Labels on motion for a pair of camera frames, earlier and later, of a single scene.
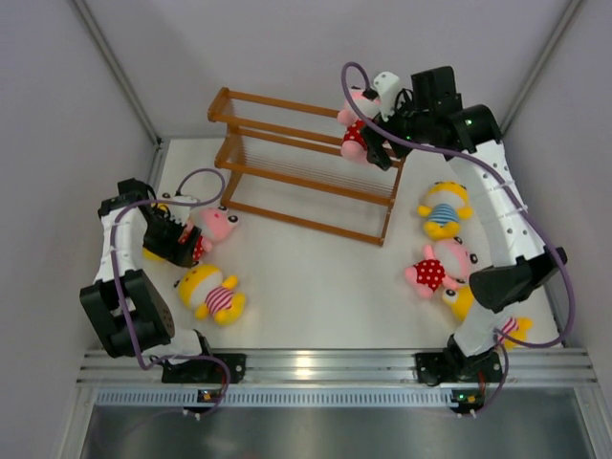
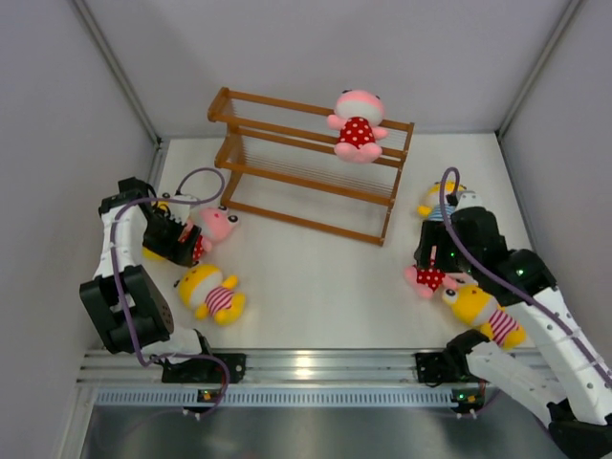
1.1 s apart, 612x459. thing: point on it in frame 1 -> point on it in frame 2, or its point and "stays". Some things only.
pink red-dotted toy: x=213 y=222 stays
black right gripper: x=377 y=153 -> x=433 y=233
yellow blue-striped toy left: x=147 y=253 stays
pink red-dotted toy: x=448 y=264 stays
